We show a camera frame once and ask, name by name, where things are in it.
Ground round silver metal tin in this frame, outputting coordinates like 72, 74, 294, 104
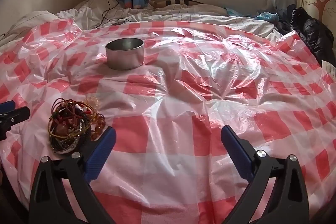
105, 38, 145, 71

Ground black striped pillow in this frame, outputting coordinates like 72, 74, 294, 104
149, 0, 201, 9

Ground red white checkered plastic sheet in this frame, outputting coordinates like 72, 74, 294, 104
1, 20, 335, 223

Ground white striped duvet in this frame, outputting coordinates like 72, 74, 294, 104
1, 0, 282, 46

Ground pale pink bead bracelet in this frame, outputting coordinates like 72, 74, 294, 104
84, 96, 100, 110

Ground amber bead bracelet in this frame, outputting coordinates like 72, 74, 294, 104
90, 111, 107, 141

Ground black puffy jacket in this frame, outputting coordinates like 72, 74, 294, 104
290, 7, 335, 67

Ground light blue plastic bag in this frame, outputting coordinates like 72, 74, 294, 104
226, 8, 278, 24

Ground pile of bracelets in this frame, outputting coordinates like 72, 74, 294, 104
47, 97, 97, 155

